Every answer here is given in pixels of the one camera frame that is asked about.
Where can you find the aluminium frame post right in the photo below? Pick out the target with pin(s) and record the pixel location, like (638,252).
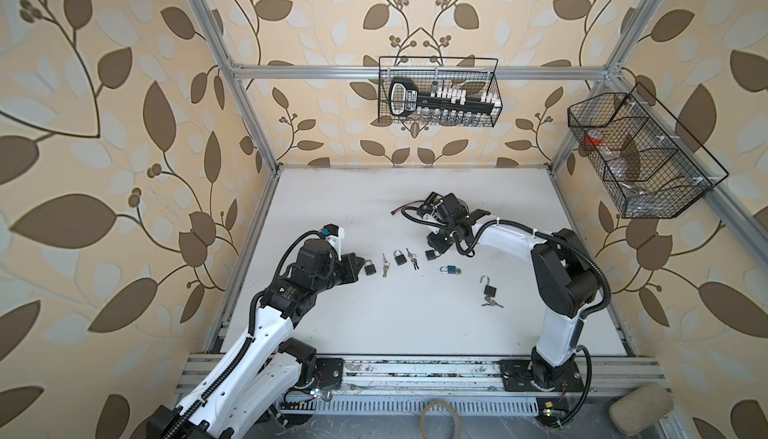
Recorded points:
(606,32)

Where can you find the blue padlock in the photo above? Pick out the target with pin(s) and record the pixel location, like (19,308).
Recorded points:
(451,270)

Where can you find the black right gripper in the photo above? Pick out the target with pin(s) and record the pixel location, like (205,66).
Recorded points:
(432,239)

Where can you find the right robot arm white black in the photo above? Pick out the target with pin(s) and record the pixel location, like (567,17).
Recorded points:
(569,282)

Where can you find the silver keys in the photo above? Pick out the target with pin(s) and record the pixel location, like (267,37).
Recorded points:
(385,266)
(413,259)

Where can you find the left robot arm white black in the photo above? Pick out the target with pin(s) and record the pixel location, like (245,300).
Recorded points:
(266,362)

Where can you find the wire basket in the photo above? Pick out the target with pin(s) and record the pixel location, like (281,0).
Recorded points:
(475,75)
(652,165)

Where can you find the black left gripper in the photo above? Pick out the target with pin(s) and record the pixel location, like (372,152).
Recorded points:
(352,271)

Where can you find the silver keys on table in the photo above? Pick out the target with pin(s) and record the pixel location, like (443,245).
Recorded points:
(385,266)

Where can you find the beige foam roll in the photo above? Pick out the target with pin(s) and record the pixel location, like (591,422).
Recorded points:
(640,409)

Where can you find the back wire basket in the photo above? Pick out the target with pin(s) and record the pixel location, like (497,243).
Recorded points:
(475,75)

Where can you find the right wire basket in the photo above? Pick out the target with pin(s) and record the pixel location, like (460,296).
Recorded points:
(652,165)

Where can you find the aluminium frame post left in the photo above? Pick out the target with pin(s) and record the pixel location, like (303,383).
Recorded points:
(215,41)

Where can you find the black padlock with key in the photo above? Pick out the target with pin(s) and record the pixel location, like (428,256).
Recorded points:
(399,257)

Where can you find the red item in basket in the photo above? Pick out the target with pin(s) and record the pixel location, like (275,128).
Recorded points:
(594,138)

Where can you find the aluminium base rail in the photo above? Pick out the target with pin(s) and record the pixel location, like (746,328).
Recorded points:
(473,386)

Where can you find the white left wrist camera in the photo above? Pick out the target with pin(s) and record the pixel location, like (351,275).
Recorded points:
(334,235)

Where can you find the aluminium frame post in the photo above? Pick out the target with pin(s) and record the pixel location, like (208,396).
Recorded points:
(215,41)
(606,32)

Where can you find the black padlock right open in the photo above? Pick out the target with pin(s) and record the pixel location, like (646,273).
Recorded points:
(369,268)

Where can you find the black tool set in basket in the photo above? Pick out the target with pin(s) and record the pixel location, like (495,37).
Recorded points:
(405,98)

